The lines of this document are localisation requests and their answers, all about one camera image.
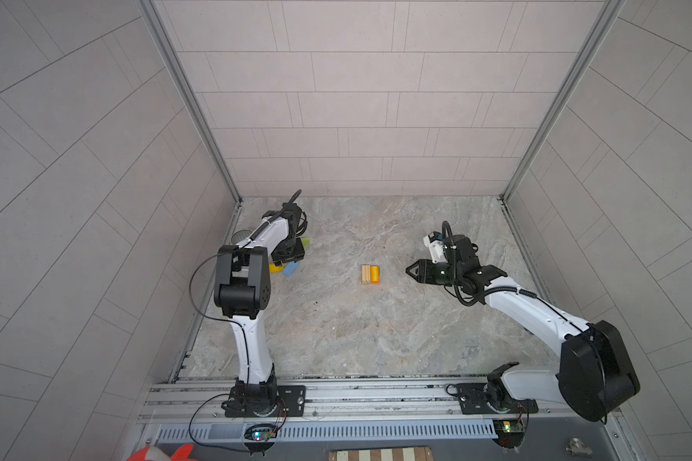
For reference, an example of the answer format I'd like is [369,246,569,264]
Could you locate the striped wood board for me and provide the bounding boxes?
[328,447,434,461]

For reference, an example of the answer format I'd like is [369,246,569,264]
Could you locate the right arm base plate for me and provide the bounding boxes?
[450,383,539,415]

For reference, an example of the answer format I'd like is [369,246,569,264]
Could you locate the green circuit board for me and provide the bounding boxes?
[243,424,278,447]
[492,420,526,449]

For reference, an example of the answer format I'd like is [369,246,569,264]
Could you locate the orange cylinder wood block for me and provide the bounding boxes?
[370,265,381,284]

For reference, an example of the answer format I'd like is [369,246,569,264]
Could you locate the grey ribbed ceramic mug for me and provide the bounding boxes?
[231,230,253,245]

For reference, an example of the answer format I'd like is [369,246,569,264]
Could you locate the right green circuit board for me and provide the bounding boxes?
[492,420,526,449]

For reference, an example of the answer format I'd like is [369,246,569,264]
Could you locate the small metal clamp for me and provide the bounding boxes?
[566,437,593,458]

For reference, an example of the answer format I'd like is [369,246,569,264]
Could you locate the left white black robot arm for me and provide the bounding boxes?
[213,199,308,417]

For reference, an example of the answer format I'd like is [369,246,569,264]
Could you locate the red white object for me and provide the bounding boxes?
[127,444,196,461]

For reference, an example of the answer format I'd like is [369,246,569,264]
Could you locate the grey slotted cable duct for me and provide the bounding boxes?
[154,419,498,444]

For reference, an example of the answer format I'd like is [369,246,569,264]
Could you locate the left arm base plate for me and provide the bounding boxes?
[221,384,306,418]

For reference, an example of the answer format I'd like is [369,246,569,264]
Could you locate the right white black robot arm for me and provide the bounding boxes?
[406,228,641,422]

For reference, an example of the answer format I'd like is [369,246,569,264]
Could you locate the left green circuit board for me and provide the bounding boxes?
[243,424,278,447]

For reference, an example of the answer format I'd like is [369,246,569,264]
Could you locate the blue wood block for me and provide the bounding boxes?
[283,262,299,277]

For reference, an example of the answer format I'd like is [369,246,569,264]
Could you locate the natural long wood block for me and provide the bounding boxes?
[361,265,372,284]

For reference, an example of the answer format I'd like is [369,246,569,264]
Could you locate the aluminium mounting rail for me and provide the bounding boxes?
[137,376,621,425]

